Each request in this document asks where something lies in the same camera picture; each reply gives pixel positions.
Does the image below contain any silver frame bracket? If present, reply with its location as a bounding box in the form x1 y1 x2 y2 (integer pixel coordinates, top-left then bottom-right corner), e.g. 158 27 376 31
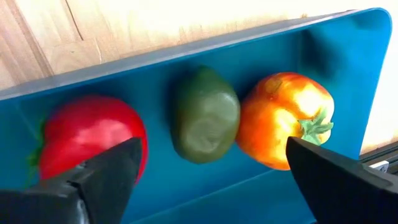
369 160 390 174

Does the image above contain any blue plastic basket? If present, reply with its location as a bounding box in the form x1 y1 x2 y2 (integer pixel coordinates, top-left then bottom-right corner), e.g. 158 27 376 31
0 7 392 224

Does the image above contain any red bell pepper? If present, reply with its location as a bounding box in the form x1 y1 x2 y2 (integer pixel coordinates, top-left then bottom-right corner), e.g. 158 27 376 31
26 95 149 187

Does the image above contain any dark green avocado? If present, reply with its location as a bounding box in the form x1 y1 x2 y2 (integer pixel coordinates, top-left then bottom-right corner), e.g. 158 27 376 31
170 65 242 165

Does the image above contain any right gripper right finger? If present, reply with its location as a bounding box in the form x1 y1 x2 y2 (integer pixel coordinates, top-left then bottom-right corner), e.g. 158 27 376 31
285 136 398 224

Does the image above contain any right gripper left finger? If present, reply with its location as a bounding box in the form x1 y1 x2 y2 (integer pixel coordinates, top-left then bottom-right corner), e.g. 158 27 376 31
24 137 144 224

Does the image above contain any orange bell pepper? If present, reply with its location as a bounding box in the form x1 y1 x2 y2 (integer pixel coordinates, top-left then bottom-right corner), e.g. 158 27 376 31
236 72 336 171

